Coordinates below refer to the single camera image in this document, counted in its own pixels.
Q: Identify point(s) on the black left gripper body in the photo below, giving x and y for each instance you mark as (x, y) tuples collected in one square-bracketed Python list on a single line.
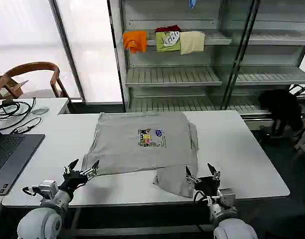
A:
[(72, 180)]

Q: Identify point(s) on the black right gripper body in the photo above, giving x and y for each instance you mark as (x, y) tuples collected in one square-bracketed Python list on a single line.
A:
[(206, 184)]

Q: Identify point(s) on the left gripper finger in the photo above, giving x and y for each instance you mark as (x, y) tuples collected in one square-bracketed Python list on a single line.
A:
[(70, 166), (92, 169)]

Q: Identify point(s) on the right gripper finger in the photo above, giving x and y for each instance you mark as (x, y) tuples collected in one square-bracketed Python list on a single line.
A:
[(190, 177), (214, 172)]

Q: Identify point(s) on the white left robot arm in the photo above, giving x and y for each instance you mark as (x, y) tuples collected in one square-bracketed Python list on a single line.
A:
[(42, 219)]

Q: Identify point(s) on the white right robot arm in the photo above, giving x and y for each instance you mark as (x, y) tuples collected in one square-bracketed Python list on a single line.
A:
[(229, 219)]

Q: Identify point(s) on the grey printed t-shirt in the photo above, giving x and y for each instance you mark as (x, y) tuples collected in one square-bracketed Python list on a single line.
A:
[(144, 149)]

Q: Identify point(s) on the dark grey laptop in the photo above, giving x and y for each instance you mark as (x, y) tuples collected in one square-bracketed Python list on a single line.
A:
[(10, 159)]

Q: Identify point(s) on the grey computer mouse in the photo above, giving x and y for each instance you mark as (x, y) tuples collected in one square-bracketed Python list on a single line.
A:
[(40, 111)]

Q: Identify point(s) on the black garment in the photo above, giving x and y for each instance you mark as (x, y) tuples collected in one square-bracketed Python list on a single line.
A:
[(281, 109)]

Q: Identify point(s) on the metal shelf rack with clothes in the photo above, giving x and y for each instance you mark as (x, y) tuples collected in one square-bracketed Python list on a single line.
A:
[(172, 74)]

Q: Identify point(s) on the brown wooden chair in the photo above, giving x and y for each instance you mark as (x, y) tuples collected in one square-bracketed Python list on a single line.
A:
[(30, 68)]

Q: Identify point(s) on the dark metal window post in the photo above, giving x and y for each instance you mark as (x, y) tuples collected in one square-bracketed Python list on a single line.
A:
[(67, 52)]

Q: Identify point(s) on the dark metal partition post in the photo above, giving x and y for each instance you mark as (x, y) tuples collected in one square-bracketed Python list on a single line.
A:
[(238, 57)]

